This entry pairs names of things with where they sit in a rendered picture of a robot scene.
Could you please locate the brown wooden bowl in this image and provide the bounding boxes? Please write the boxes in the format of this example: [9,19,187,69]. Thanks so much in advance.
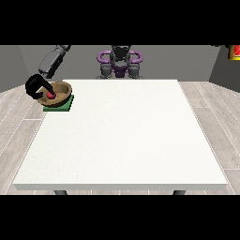
[35,81,73,109]

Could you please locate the green square pad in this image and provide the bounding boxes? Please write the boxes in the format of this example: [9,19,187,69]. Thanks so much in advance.
[42,94,75,113]

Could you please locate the grey robot trunk purple rings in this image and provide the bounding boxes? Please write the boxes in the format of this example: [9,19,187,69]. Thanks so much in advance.
[96,45,145,81]

